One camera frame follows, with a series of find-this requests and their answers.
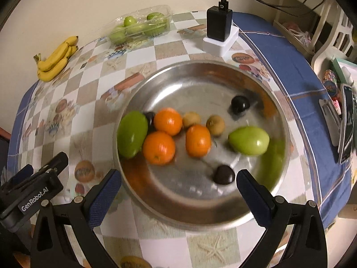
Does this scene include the yellow banana bunch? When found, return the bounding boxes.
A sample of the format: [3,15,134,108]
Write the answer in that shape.
[33,36,79,82]

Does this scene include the checkered printed tablecloth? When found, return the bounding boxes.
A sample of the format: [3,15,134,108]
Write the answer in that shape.
[7,11,352,268]

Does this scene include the white adapter base box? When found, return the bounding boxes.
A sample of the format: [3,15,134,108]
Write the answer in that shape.
[203,26,239,56]

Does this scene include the pink plastic bag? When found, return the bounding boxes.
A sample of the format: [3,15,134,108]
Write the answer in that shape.
[284,22,311,45]

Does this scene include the large green mango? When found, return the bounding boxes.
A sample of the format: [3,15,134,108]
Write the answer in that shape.
[228,126,270,156]
[116,111,149,159]

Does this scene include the black smartphone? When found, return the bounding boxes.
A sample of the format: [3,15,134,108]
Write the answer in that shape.
[338,84,357,164]

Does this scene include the clear plastic clamshell container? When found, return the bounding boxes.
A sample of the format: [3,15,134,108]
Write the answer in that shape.
[107,5,172,46]

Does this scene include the grey flat device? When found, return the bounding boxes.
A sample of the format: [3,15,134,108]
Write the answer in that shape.
[318,98,342,146]

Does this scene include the orange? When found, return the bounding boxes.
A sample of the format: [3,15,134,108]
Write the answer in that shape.
[185,125,212,157]
[142,131,176,165]
[154,108,183,136]

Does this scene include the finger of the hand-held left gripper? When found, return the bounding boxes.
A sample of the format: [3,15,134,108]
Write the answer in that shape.
[0,164,34,193]
[39,152,69,175]

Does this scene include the green box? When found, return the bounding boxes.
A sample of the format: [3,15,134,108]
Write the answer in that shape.
[330,57,357,84]

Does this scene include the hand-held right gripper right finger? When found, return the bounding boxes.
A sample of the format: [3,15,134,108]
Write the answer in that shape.
[236,169,327,268]

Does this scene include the black power adapter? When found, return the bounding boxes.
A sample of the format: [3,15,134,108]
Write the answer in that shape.
[206,1,233,42]

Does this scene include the colourful round tin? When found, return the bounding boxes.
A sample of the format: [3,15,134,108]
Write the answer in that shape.
[322,70,338,97]

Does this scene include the round metal plate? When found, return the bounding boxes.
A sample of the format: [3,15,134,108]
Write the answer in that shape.
[113,61,292,231]

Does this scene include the white chair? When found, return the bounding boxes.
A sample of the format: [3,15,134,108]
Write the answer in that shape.
[273,0,328,59]
[311,0,357,70]

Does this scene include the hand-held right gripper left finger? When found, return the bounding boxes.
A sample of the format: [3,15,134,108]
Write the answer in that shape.
[30,169,122,268]

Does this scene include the small yellow-brown round fruit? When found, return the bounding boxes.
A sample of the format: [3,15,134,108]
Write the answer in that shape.
[206,115,225,137]
[182,112,201,129]

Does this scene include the heap of small green fruits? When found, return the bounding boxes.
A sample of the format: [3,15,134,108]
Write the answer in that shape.
[109,13,168,44]

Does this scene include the black power cable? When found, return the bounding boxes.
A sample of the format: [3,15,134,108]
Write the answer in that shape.
[220,0,328,17]

